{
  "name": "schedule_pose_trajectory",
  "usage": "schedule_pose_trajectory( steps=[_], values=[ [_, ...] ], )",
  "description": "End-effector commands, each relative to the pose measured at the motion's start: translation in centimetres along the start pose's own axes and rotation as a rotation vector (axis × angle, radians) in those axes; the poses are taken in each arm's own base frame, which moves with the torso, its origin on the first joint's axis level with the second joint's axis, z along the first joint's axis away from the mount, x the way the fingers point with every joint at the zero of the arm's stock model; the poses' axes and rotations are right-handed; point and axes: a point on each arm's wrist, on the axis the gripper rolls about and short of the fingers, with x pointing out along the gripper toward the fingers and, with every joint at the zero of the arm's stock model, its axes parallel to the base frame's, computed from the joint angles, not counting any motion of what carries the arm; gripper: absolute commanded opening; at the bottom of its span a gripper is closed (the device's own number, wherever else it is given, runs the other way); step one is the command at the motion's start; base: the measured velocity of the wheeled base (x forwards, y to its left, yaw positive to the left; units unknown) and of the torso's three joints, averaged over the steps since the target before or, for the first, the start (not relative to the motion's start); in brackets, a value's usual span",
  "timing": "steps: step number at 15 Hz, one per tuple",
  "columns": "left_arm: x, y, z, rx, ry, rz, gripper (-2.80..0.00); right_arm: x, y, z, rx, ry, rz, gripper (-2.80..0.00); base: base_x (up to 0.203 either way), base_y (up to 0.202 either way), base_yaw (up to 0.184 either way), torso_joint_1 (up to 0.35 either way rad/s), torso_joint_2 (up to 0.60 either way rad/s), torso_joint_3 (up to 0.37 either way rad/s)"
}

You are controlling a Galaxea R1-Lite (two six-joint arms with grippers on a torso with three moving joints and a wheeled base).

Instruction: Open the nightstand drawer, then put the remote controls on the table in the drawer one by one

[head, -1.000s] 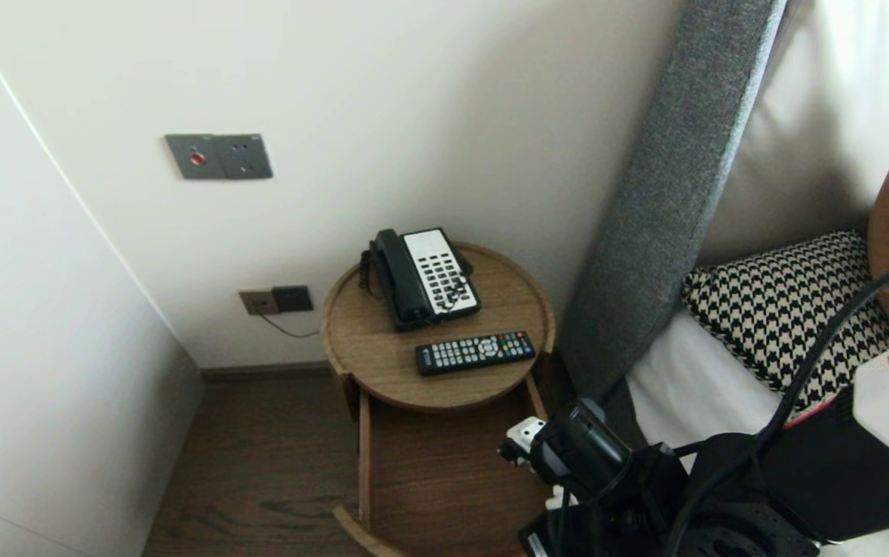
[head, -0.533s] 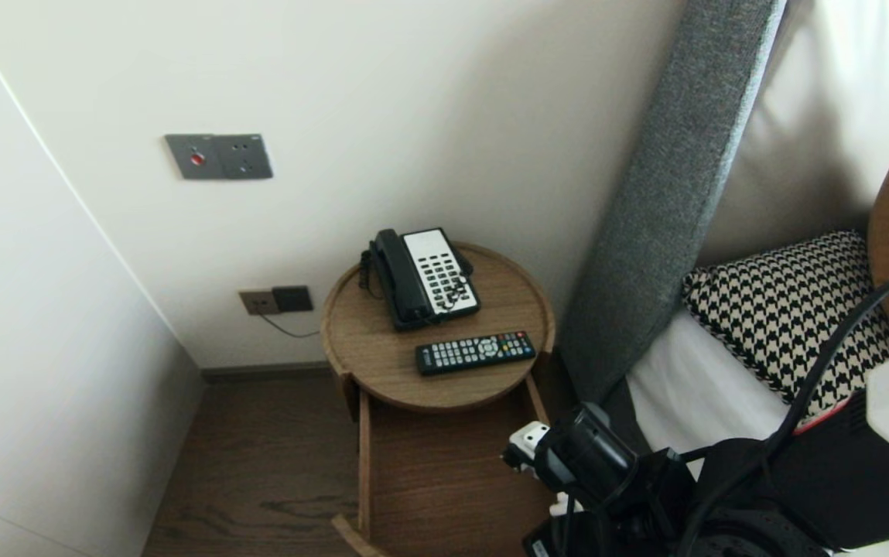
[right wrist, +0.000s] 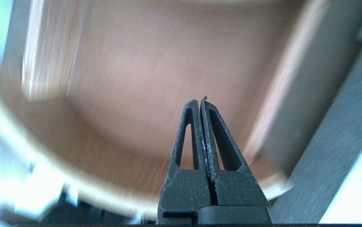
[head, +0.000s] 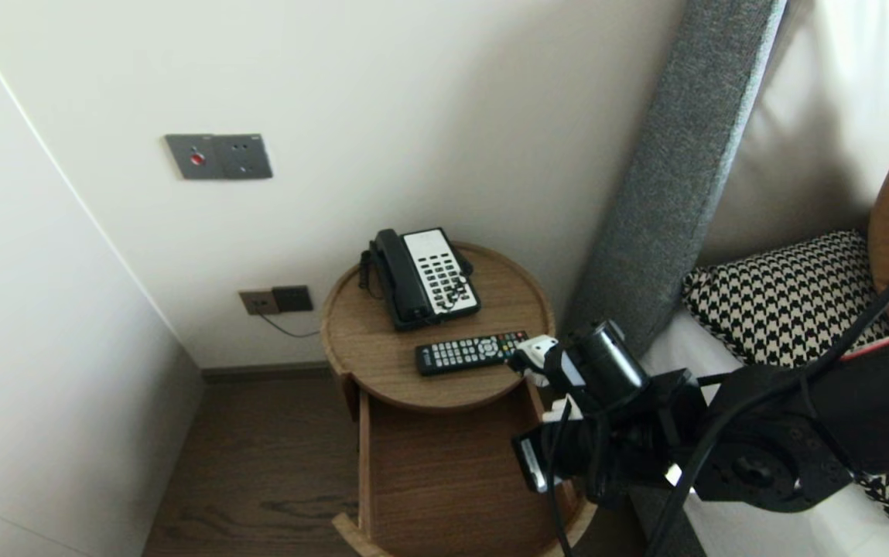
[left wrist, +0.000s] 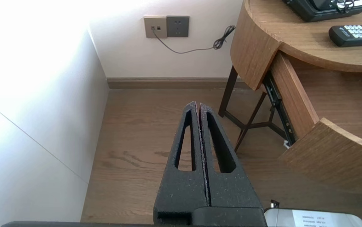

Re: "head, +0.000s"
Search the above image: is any curved-front wooden table drawer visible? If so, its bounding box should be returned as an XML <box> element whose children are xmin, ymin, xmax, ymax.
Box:
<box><xmin>332</xmin><ymin>379</ymin><xmax>603</xmax><ymax>557</ymax></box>

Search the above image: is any black TV remote control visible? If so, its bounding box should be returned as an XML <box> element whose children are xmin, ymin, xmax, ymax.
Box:
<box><xmin>415</xmin><ymin>331</ymin><xmax>530</xmax><ymax>378</ymax></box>

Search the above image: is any grey fabric bed base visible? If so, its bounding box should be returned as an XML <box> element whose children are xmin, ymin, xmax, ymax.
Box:
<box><xmin>630</xmin><ymin>487</ymin><xmax>704</xmax><ymax>557</ymax></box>

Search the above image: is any black and white telephone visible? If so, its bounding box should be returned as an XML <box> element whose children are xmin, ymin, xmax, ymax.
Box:
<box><xmin>359</xmin><ymin>227</ymin><xmax>482</xmax><ymax>333</ymax></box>

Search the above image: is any round wooden side table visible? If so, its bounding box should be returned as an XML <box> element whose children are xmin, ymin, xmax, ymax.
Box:
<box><xmin>320</xmin><ymin>242</ymin><xmax>555</xmax><ymax>422</ymax></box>

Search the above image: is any black telephone handset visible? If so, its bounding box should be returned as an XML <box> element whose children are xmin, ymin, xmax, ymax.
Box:
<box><xmin>371</xmin><ymin>229</ymin><xmax>434</xmax><ymax>326</ymax></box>

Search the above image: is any black white houndstooth pillow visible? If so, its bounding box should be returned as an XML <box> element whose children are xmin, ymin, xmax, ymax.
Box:
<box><xmin>680</xmin><ymin>230</ymin><xmax>889</xmax><ymax>541</ymax></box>

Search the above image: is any thin black telephone line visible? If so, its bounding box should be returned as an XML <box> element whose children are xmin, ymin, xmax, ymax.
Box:
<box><xmin>258</xmin><ymin>308</ymin><xmax>323</xmax><ymax>339</ymax></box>

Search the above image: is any dark wooden baseboard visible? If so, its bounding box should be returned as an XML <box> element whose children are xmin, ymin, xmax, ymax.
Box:
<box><xmin>200</xmin><ymin>362</ymin><xmax>333</xmax><ymax>385</ymax></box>

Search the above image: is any beige padded headboard panel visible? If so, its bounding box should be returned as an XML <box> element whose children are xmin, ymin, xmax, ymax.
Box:
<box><xmin>703</xmin><ymin>0</ymin><xmax>889</xmax><ymax>264</ymax></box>

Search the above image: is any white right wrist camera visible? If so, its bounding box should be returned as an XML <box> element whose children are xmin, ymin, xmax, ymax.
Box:
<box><xmin>508</xmin><ymin>334</ymin><xmax>569</xmax><ymax>388</ymax></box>

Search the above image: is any black coiled handset cord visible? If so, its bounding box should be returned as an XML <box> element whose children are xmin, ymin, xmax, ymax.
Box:
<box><xmin>357</xmin><ymin>246</ymin><xmax>387</xmax><ymax>301</ymax></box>

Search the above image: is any grey fabric headboard frame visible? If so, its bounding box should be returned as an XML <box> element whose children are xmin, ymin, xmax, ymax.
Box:
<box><xmin>568</xmin><ymin>0</ymin><xmax>789</xmax><ymax>357</ymax></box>

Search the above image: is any black wall plate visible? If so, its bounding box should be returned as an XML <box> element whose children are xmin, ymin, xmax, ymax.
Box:
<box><xmin>272</xmin><ymin>285</ymin><xmax>314</xmax><ymax>313</ymax></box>

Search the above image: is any brass wall jack plate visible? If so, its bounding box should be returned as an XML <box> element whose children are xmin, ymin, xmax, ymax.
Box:
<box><xmin>239</xmin><ymin>289</ymin><xmax>281</xmax><ymax>316</ymax></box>

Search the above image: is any grey wall power socket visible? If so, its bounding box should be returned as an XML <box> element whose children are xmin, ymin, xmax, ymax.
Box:
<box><xmin>214</xmin><ymin>135</ymin><xmax>274</xmax><ymax>180</ymax></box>

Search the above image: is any grey wall switch red button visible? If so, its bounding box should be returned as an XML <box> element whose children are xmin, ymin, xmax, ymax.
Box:
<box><xmin>165</xmin><ymin>135</ymin><xmax>218</xmax><ymax>181</ymax></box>

